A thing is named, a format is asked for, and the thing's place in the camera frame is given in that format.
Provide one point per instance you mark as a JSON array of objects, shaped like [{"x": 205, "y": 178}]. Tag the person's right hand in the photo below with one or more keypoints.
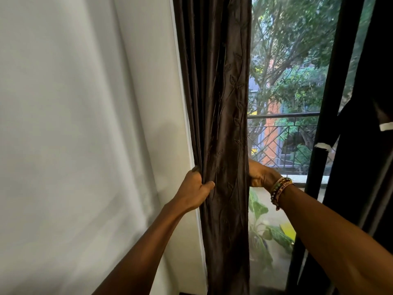
[{"x": 262, "y": 176}]

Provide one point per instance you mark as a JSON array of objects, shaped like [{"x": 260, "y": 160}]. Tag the person's left hand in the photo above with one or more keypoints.
[{"x": 192, "y": 193}]

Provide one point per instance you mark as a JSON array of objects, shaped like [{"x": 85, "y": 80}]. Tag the dark brown curtain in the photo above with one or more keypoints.
[
  {"x": 221, "y": 119},
  {"x": 362, "y": 181}
]

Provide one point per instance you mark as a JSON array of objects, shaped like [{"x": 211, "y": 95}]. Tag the person's left forearm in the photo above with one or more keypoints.
[{"x": 138, "y": 258}]

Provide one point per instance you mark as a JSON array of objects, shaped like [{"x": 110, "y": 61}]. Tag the person's right forearm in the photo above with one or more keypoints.
[{"x": 337, "y": 242}]

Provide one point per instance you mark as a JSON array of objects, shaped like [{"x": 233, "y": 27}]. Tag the black metal balcony railing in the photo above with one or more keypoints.
[{"x": 282, "y": 144}]

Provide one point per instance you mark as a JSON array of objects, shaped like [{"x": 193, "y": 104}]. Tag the green leafy potted plant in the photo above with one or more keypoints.
[{"x": 261, "y": 230}]

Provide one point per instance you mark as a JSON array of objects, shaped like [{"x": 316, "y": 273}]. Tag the yellow flat object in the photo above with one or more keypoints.
[{"x": 288, "y": 231}]

